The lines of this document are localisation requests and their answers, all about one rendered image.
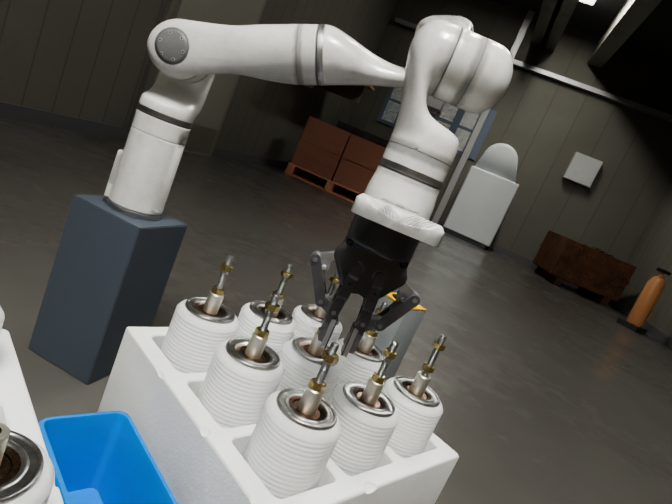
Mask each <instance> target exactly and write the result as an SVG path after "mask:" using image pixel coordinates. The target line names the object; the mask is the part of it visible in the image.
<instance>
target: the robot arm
mask: <svg viewBox="0 0 672 504"><path fill-rule="evenodd" d="M147 51H148V54H149V57H150V59H151V61H152V62H153V64H154V65H155V66H156V67H157V68H158V69H159V70H160V72H159V74H158V77H157V80H156V82H155V84H154V85H153V86H152V87H151V88H150V89H149V90H148V91H146V92H144V93H143V94H142V95H141V97H140V100H139V103H138V106H137V109H136V112H135V116H134V119H133V122H132V126H131V128H130V132H129V135H128V138H127V141H126V144H125V147H124V150H122V149H120V150H118V152H117V155H116V158H115V161H114V164H113V168H112V171H111V174H110V177H109V180H108V183H107V187H106V190H105V193H104V196H103V199H102V200H103V201H104V202H106V203H107V204H108V206H110V207H111V208H112V209H114V210H116V211H118V212H120V213H122V214H125V215H128V216H131V217H134V218H138V219H142V220H148V221H158V220H160V218H161V215H162V212H163V210H164V206H165V203H166V201H167V198H168V195H169V192H170V189H171V186H172V183H173V180H174V178H175V175H176V172H177V169H178V166H179V163H180V160H181V157H182V154H183V151H184V148H185V145H186V142H187V139H188V136H189V133H190V131H191V128H192V125H193V122H194V120H195V119H196V117H197V116H198V115H199V113H200V112H201V110H202V108H203V105H204V103H205V100H206V98H207V95H208V92H209V90H210V87H211V85H212V82H213V79H214V76H215V74H237V75H244V76H249V77H254V78H258V79H263V80H267V81H273V82H279V83H286V84H294V85H319V86H322V85H365V86H383V87H395V88H403V93H402V99H401V104H400V109H399V113H398V117H397V120H396V123H395V127H394V129H393V132H392V134H391V137H390V139H389V142H388V144H387V146H386V149H385V151H384V154H383V156H382V158H381V161H380V163H379V164H380V165H378V167H377V169H376V171H375V173H374V175H373V176H372V178H371V180H370V181H369V183H368V185H367V187H366V190H365V192H364V193H362V194H360V195H358V196H356V198H355V201H354V203H353V206H352V208H351V211H352V212H353V213H355V216H354V218H353V220H352V223H351V225H350V227H349V230H348V232H347V235H346V237H345V239H344V241H343V242H342V243H341V244H339V245H338V246H337V247H336V249H335V251H326V252H321V251H320V250H314V251H313V252H312V255H311V257H310V265H311V273H312V281H313V289H314V297H315V304H316V305H317V306H318V307H321V308H322V309H324V310H325V312H326V316H325V318H324V320H323V323H322V325H321V327H320V330H319V333H318V340H319V341H321V343H320V347H321V348H324V349H326V347H327V345H328V342H329V340H330V338H331V335H332V333H333V331H334V329H335V326H336V324H337V322H338V315H339V313H340V311H341V310H342V308H343V306H344V304H345V302H346V301H347V299H348V297H349V296H350V294H351V293H354V294H359V295H361V296H362V297H363V302H362V305H361V308H360V311H359V314H358V317H357V319H356V321H353V324H352V326H351V328H350V330H349V333H348V335H347V337H346V339H345V342H344V344H343V346H342V349H341V356H343V357H347V355H348V353H351V354H353V353H354V352H355V351H356V349H357V347H358V345H359V343H360V340H361V338H362V336H363V334H364V332H365V331H366V330H368V329H376V330H377V331H383V330H384V329H386V328H387V327H388V326H390V325H391V324H393V323H394V322H395V321H397V320H398V319H399V318H401V317H402V316H404V315H405V314H406V313H408V312H409V311H410V310H412V309H413V308H415V307H416V306H417V305H419V303H420V298H419V295H418V293H417V291H416V290H413V289H412V288H411V287H410V285H409V284H408V283H407V282H406V281H407V268H408V265H409V263H410V261H411V258H412V256H413V254H414V252H415V250H416V248H417V245H418V243H419V241H421V242H424V243H426V244H429V245H430V246H434V247H439V245H440V242H441V240H442V238H443V236H444V234H445V232H444V230H443V227H442V226H440V225H438V224H436V223H433V222H430V221H429V219H430V217H431V215H432V212H433V210H434V207H435V203H436V200H437V197H438V194H439V192H440V191H439V190H440V189H441V187H442V185H443V183H444V181H445V178H446V176H447V174H448V172H449V170H450V166H451V165H452V163H453V161H454V159H455V156H456V154H457V151H458V148H459V141H458V138H457V137H456V136H455V135H454V134H453V133H452V132H451V131H449V130H448V129H447V128H445V127H444V126H442V125H441V124H440V123H438V122H437V121H436V120H435V119H434V118H433V117H432V116H431V115H430V113H429V111H428V108H427V102H426V99H427V95H429V96H431V95H432V97H434V98H436V99H439V100H441V101H443V102H446V103H448V104H450V105H453V106H455V107H457V108H460V109H462V110H464V111H467V112H472V113H479V112H484V111H486V110H488V109H490V108H492V107H493V106H494V105H496V104H497V103H498V102H499V101H500V100H501V99H502V97H503V96H504V94H505V93H506V91H507V89H508V87H509V85H510V82H511V79H512V74H513V60H512V56H511V54H510V52H509V50H508V49H507V48H506V47H505V46H503V45H501V44H499V43H497V42H495V41H493V40H491V39H488V38H486V37H484V36H481V35H479V34H477V33H474V29H473V24H472V22H471V21H470V20H468V19H467V18H464V17H462V16H455V15H431V16H429V17H426V18H424V19H422V20H421V21H420V22H419V23H418V25H417V27H416V31H415V35H414V38H413V40H412V42H411V44H410V47H409V51H408V56H407V62H406V68H403V67H400V66H397V65H394V64H391V63H389V62H387V61H385V60H384V59H382V58H380V57H378V56H377V55H375V54H373V53H372V52H370V51H369V50H367V49H366V48H365V47H363V46H362V45H361V44H360V43H358V42H357V41H356V40H354V39H353V38H352V37H350V36H349V35H347V34H346V33H345V32H343V31H342V30H340V29H338V28H336V27H334V26H331V25H327V24H320V25H319V24H261V25H240V26H236V25H222V24H214V23H206V22H199V21H192V20H186V19H170V20H166V21H164V22H162V23H160V24H159V25H157V26H156V27H155V28H154V29H153V30H152V32H151V33H150V35H149V38H148V41H147ZM334 260H335V263H336V267H337V272H338V276H339V280H340V285H339V287H338V289H337V291H336V293H335V295H334V297H333V299H332V298H331V297H330V296H328V295H327V288H326V280H325V271H328V270H329V268H330V263H331V262H332V261H334ZM399 287H400V291H399V292H398V293H397V295H396V298H397V300H396V301H394V302H393V303H392V304H390V305H389V306H388V307H386V308H385V309H383V310H382V311H381V312H379V313H378V314H377V315H372V314H373V312H374V310H375V307H376V305H377V302H378V299H380V298H382V297H384V296H385V295H387V294H389V293H391V292H392V291H394V290H396V289H398V288H399Z"/></svg>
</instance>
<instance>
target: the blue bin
mask: <svg viewBox="0 0 672 504"><path fill-rule="evenodd" d="M38 424H39V427H40V431H41V434H42V437H43V440H44V443H45V446H46V449H47V452H48V456H49V457H50V459H51V461H52V463H53V466H54V470H55V487H58V488H59V490H60V493H61V496H62V499H63V502H64V504H178V502H177V501H176V499H175V497H174V495H173V493H172V492H171V490H170V488H169V486H168V484H167V482H166V481H165V479H164V477H163V475H162V473H161V472H160V470H159V468H158V466H157V464H156V462H155V461H154V459H153V457H152V455H151V453H150V452H149V450H148V448H147V446H146V444H145V442H144V441H143V439H142V437H141V435H140V433H139V432H138V430H137V428H136V426H135V424H134V423H133V421H132V419H131V417H130V416H129V415H128V414H127V413H125V412H122V411H107V412H97V413H86V414H76V415H65V416H55V417H48V418H45V419H43V420H41V421H40V422H39V423H38Z"/></svg>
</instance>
